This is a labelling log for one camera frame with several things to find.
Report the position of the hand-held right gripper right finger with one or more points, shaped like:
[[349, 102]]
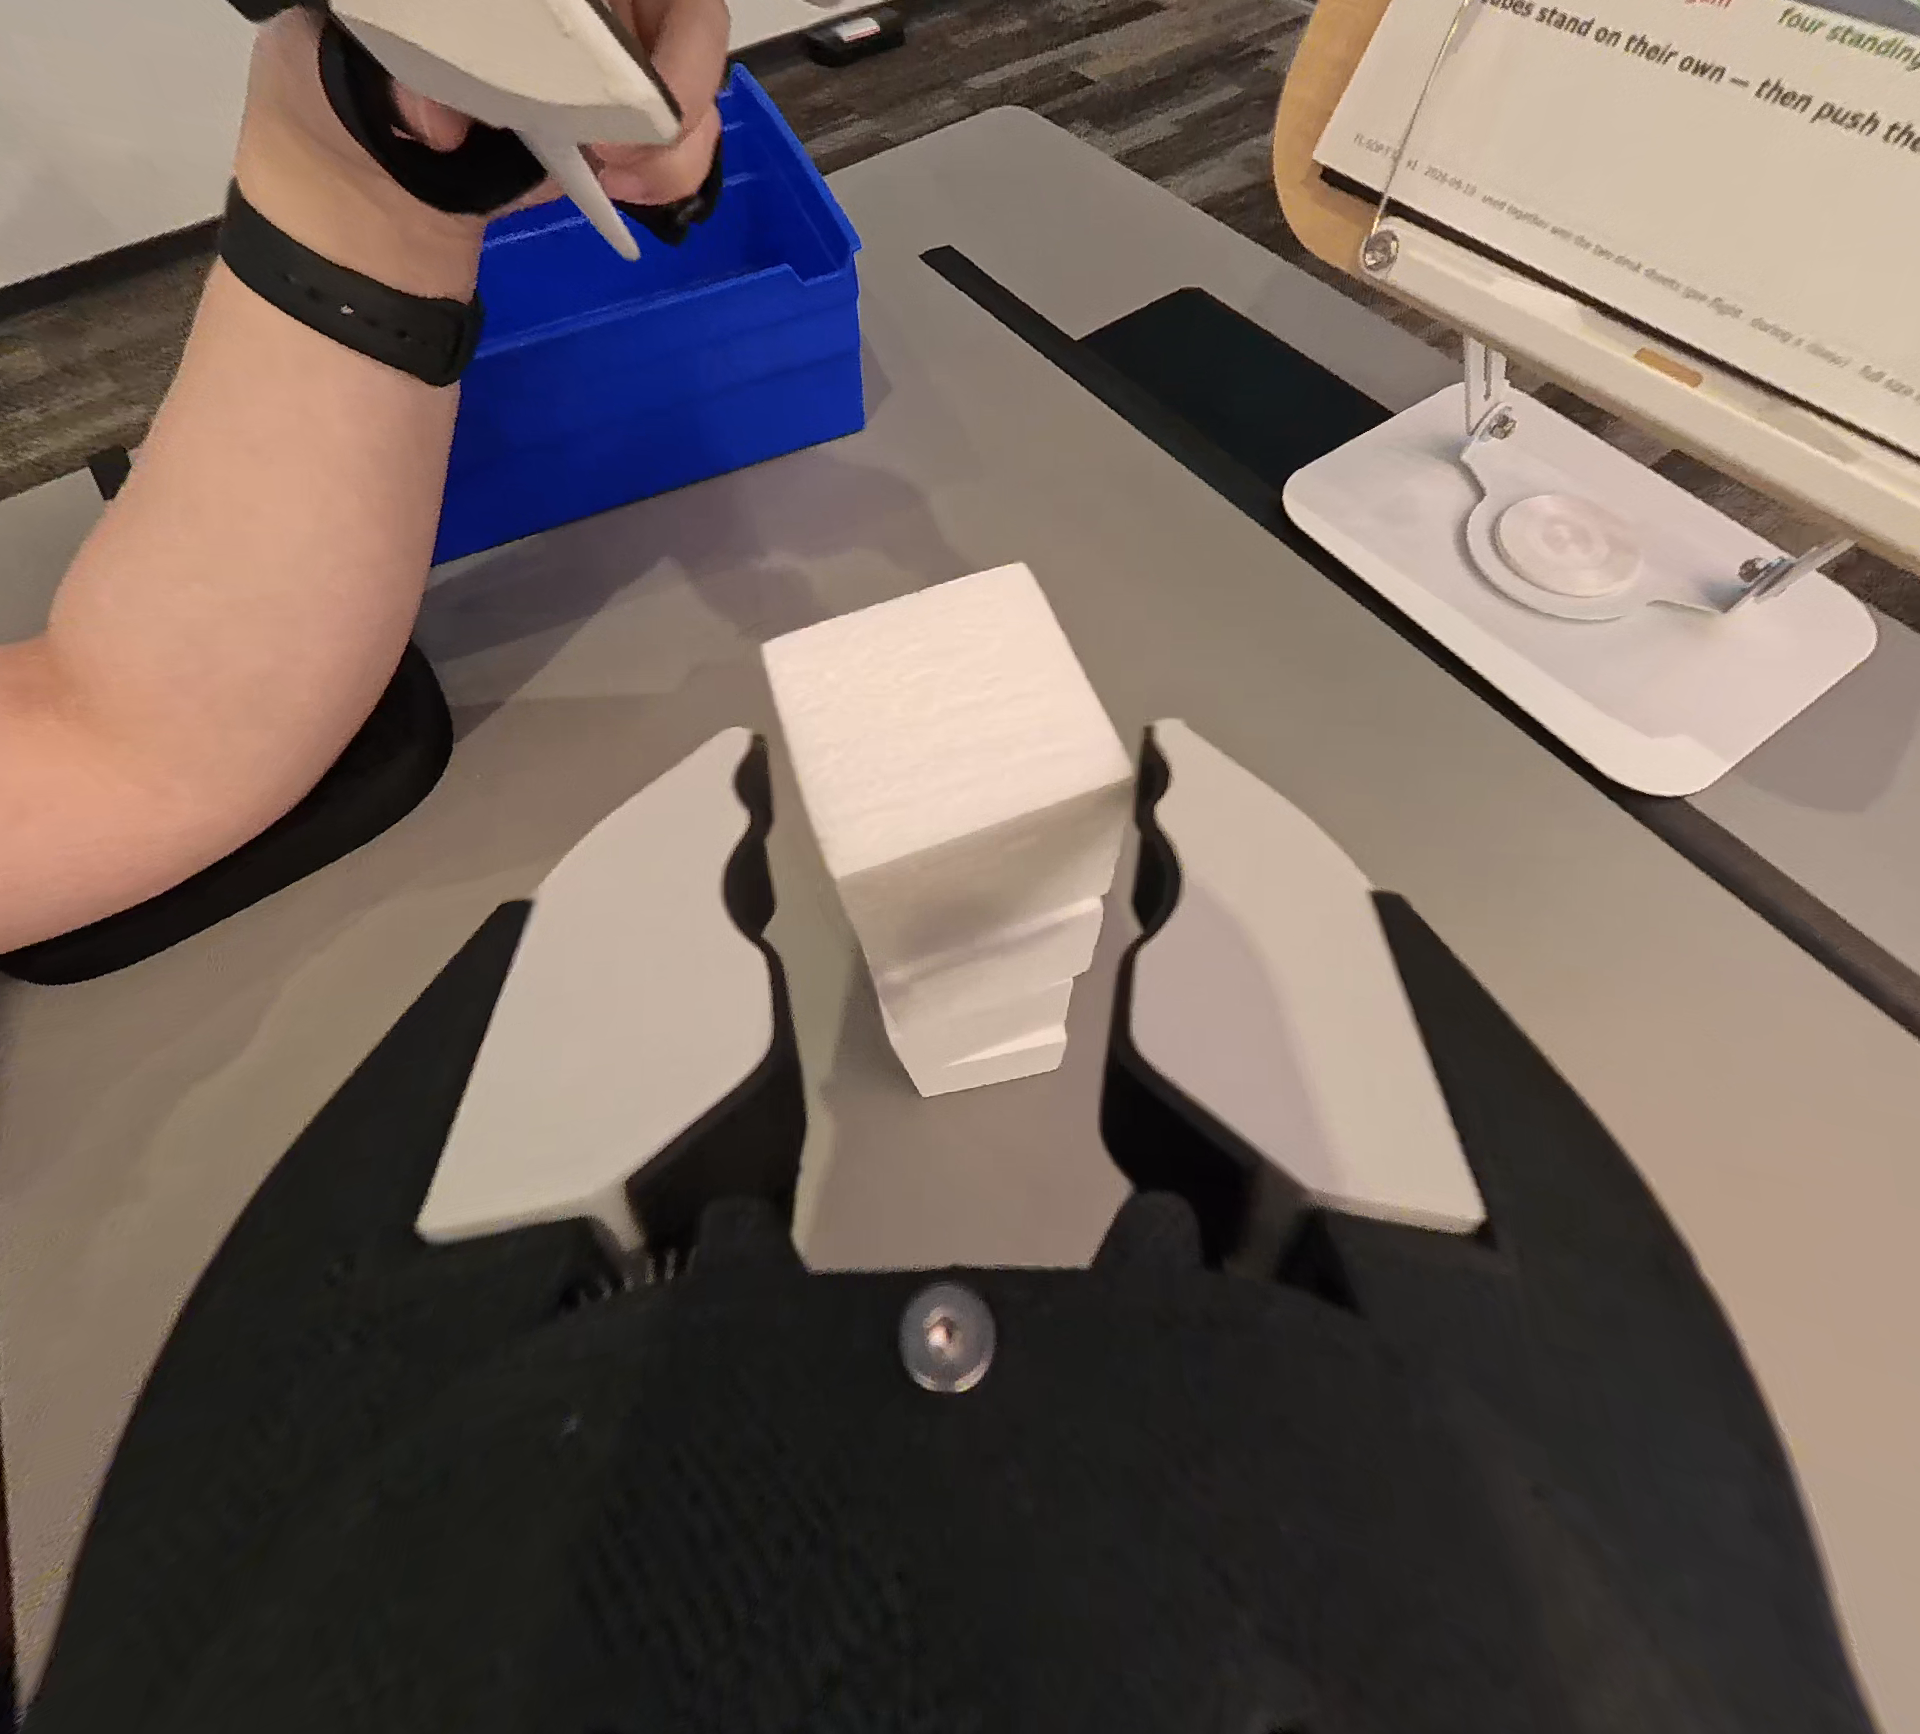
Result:
[[1291, 1028]]

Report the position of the black wristband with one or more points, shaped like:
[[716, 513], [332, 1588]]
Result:
[[360, 308]]

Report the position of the white hard foam cube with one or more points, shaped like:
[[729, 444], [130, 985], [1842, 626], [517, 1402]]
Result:
[[974, 1023], [931, 715], [990, 954], [990, 1074]]

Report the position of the person's left forearm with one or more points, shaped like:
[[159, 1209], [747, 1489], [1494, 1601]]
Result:
[[224, 534]]

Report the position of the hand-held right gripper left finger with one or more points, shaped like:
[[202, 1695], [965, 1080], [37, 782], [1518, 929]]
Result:
[[615, 1015]]

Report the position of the blue plastic bin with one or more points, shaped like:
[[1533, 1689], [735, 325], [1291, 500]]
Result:
[[661, 369]]

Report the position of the white and wooden document stand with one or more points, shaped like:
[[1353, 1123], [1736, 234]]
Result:
[[1650, 684]]

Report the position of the black floor box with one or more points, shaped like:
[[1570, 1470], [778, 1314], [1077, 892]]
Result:
[[854, 36]]

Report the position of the person's left hand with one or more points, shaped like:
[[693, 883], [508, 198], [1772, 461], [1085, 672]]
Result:
[[675, 38]]

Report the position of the printed instruction sheet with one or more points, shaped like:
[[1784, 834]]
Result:
[[1650, 114]]

